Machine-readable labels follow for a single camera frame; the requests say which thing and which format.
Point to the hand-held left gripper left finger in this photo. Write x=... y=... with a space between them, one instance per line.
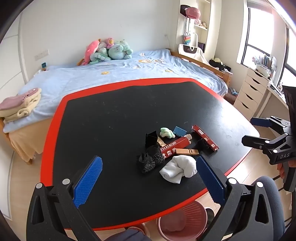
x=89 y=183

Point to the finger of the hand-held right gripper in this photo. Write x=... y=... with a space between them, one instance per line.
x=261 y=122
x=254 y=141

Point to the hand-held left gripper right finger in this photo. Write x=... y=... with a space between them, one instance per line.
x=210 y=183

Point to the white sock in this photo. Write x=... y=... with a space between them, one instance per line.
x=178 y=169

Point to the wooden clothespin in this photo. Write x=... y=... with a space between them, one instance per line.
x=187 y=151

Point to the pink plastic bin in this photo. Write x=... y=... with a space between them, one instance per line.
x=185 y=215

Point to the long dark red box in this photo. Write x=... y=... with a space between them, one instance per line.
x=203 y=135

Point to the red box with white label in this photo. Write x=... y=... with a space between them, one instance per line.
x=171 y=148

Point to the small blue box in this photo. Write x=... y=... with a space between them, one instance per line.
x=179 y=132

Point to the black patterned sock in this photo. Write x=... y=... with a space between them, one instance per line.
x=149 y=162

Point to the small black box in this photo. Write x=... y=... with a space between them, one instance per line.
x=151 y=139

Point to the person's right hand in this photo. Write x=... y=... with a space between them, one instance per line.
x=281 y=170

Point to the white desk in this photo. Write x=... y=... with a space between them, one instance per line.
x=272 y=97

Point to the white and black slipper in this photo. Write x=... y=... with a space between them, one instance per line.
x=209 y=214

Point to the white drawer cabinet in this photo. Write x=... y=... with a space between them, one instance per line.
x=249 y=92

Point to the black table with red rim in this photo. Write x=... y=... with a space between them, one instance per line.
x=115 y=127

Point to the small wooden block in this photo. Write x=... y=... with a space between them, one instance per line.
x=161 y=140

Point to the wooden bed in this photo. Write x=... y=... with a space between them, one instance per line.
x=34 y=139

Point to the person's left leg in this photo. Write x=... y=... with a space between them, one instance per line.
x=136 y=235

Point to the window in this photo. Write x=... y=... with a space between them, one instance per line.
x=261 y=34

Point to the folded pink beige blankets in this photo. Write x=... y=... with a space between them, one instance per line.
x=20 y=111

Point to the white tote bag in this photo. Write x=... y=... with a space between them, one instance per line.
x=188 y=49

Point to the rainbow heart bag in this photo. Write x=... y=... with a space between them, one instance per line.
x=187 y=39

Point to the folded pink towel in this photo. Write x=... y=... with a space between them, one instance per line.
x=16 y=98

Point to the bed with light sheet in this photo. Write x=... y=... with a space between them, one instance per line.
x=115 y=69

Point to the striped green plush toy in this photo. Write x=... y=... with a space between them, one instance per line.
x=99 y=56

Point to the pink hat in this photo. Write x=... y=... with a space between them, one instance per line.
x=193 y=12

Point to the teal plush toy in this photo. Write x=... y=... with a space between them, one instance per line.
x=119 y=51

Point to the pink flower plush toy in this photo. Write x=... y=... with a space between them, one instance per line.
x=109 y=42

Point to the white wardrobe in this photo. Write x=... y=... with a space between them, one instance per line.
x=11 y=58

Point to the white wall shelf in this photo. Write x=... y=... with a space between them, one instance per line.
x=208 y=23

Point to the wall switch panel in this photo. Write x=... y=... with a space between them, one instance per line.
x=42 y=55

